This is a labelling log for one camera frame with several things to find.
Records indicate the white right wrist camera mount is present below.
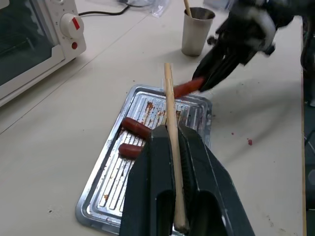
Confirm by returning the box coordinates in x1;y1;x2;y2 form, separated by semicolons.
246;6;277;58

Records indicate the ribbed metal baking tray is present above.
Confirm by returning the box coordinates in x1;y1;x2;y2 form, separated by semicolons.
75;85;213;236

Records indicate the stainless steel cup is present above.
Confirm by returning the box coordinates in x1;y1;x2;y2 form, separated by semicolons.
181;7;216;57

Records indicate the black power cable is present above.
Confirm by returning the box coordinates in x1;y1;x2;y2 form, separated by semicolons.
78;4;131;18

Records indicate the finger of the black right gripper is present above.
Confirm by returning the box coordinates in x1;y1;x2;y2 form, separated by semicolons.
199;54;247;93
191;47;227;78

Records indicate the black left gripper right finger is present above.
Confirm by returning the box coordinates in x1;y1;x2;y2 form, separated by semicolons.
178;124;255;236

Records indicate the white toaster oven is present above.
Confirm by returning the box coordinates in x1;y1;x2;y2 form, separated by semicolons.
0;0;88;108

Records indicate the clear plastic bag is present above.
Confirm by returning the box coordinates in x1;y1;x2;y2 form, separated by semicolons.
118;0;171;18

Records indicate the long wooden skewer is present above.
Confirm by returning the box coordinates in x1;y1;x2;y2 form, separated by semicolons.
183;0;193;18
163;62;190;234

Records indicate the red sausage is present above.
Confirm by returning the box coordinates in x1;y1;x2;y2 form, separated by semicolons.
122;117;152;139
118;143;144;159
173;77;206;98

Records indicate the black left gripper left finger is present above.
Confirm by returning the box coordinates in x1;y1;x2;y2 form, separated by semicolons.
119;124;177;236

